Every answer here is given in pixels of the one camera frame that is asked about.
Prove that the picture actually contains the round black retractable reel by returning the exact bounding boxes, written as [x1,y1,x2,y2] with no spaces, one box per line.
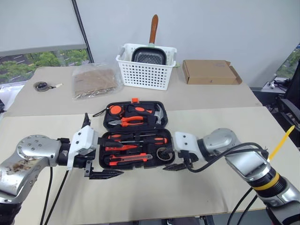
[32,81,64,92]

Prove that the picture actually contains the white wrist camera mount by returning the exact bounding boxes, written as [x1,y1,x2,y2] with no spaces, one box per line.
[67,125,99,171]
[173,131,200,153]

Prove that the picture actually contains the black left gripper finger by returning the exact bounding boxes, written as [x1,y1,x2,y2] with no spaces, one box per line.
[81,112,92,129]
[84,160,125,181]

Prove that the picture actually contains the orange handled pliers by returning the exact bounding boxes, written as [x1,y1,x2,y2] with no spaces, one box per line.
[108,116,145,128]

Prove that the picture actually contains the orange black tape measure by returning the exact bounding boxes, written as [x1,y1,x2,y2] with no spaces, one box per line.
[93,105,128,118]

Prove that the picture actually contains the grey tape roll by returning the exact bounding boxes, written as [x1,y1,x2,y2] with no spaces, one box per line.
[156,147,175,162]

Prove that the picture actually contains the orange test pen screwdriver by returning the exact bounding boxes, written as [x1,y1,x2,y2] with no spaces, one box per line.
[105,145,139,152]

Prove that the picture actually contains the orange black utility knife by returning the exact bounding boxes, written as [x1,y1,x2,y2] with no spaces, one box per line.
[108,153,153,166]

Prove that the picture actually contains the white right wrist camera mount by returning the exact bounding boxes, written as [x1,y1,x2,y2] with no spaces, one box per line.
[173,131,200,153]

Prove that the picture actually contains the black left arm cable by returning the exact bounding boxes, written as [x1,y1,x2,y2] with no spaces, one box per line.
[44,169,71,225]
[39,165,53,225]

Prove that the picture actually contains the grey side desk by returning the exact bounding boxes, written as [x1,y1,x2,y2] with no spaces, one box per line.
[249,79,292,95]

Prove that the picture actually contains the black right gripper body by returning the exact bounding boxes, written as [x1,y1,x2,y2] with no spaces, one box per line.
[177,150,200,169]

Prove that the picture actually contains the dark frame under table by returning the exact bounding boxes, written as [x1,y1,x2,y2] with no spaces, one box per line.
[165,216,213,225]

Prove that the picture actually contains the black tool case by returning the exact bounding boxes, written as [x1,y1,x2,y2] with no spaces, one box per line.
[98,97,176,169]

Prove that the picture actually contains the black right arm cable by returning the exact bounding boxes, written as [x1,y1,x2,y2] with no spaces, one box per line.
[187,142,269,173]
[238,195,259,225]
[225,187,254,225]

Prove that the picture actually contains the thin shaft orange black screwdriver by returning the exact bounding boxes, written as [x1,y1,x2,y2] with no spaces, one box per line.
[107,133,158,141]

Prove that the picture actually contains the black diagonal pole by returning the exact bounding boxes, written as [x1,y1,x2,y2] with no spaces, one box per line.
[70,0,95,65]

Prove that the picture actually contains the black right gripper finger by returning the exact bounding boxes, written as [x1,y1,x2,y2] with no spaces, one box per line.
[163,163,191,171]

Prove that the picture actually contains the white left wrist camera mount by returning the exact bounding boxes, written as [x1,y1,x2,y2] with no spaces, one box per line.
[67,125,99,171]

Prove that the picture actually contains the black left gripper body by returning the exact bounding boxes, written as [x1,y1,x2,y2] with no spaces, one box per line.
[73,149,97,169]

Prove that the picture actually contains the clear bag with brown contents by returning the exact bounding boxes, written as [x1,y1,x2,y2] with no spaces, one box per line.
[71,63,123,102]

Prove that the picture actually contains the brown cardboard box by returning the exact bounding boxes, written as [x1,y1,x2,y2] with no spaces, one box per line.
[182,59,243,85]

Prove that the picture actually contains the white perforated plastic basket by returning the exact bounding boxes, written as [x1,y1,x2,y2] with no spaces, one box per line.
[115,43,177,91]

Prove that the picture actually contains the white roller blind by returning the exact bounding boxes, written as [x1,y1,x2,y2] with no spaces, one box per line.
[0,0,86,57]

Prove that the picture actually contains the black square pan wooden handle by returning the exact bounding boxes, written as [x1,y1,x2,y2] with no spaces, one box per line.
[131,14,168,65]

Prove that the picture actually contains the claw hammer black orange handle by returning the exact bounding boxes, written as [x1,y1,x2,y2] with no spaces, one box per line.
[127,104,167,127]

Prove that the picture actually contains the thick shaft orange black screwdriver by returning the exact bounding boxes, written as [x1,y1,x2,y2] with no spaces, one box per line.
[114,136,168,145]

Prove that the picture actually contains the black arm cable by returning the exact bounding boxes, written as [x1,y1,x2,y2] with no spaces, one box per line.
[187,142,269,173]
[39,165,53,225]
[238,195,259,225]
[225,187,254,225]
[44,169,71,225]

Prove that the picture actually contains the black office chair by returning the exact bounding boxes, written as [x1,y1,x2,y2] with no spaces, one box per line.
[273,67,300,149]

